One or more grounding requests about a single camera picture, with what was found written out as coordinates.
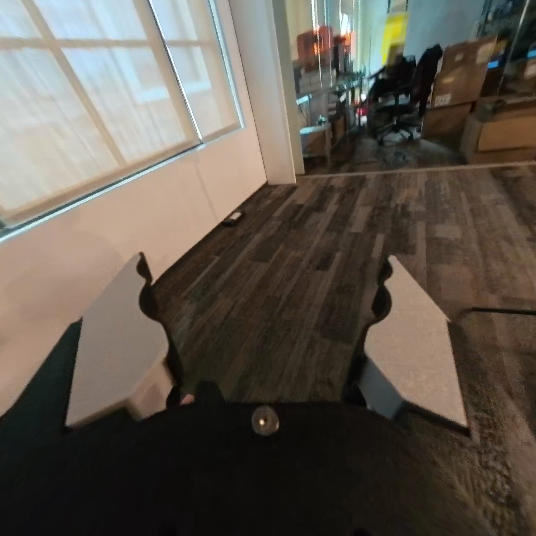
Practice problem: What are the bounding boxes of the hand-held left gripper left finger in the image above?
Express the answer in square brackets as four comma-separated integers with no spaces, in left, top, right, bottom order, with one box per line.
[65,252,186,429]

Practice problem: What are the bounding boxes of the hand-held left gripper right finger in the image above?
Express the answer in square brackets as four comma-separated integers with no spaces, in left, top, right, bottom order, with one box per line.
[341,255,470,432]

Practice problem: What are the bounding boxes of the black floor bar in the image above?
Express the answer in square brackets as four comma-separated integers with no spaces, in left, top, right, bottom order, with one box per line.
[471,307,536,317]

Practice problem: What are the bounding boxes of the black office chair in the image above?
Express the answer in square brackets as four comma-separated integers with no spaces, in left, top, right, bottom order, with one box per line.
[366,54,421,145]

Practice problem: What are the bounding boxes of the large white-framed window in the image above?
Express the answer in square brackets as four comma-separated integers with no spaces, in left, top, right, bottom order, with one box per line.
[0,0,248,241]

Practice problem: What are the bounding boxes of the black jacket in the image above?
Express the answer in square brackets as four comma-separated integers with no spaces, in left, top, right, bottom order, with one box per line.
[415,44,444,118]

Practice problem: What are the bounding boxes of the metal storage shelves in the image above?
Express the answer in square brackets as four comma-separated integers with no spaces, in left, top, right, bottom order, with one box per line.
[293,25,367,166]

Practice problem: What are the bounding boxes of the stack of cardboard boxes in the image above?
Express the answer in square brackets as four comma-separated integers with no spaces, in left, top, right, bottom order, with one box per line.
[421,35,499,139]

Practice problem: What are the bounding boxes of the yellow cabinet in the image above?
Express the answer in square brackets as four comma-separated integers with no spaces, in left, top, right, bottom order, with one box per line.
[383,13,410,68]

